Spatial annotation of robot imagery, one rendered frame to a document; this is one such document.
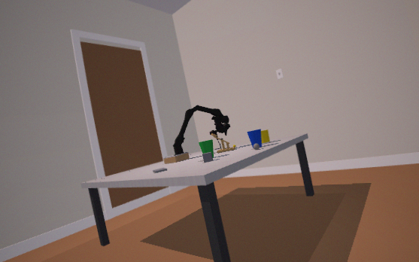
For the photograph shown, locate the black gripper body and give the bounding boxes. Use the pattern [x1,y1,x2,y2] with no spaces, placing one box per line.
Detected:
[210,121,230,135]

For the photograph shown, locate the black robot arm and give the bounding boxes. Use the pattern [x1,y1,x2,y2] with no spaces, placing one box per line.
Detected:
[173,105,229,155]

